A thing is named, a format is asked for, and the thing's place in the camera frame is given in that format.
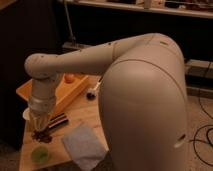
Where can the small orange fruit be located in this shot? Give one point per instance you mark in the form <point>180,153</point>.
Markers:
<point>69,78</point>

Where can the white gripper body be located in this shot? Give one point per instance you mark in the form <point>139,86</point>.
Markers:
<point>41,108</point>

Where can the grey cloth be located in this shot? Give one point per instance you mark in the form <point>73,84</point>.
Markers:
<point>84,147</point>

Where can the dark red grape bunch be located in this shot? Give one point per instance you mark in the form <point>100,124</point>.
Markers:
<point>43,136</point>

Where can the white paper cup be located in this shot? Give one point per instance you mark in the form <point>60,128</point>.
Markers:
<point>26,115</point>

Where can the metal stand pole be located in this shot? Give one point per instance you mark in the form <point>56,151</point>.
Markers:
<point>72,37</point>

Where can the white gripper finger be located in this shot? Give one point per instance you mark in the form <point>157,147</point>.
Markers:
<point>45,122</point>
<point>35,122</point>

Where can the black striped block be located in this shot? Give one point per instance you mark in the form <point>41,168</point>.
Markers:
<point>57,121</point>

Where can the yellow plastic bin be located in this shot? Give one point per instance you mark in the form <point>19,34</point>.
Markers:
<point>65,92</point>

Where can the upper wooden shelf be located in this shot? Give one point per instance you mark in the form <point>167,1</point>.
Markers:
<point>149,6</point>

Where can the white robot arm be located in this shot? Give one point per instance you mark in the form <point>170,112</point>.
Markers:
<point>142,98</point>

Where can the white handled brush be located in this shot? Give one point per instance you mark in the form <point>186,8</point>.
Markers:
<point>92,92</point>

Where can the green plastic cup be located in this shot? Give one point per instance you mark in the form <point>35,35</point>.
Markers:
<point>40,155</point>

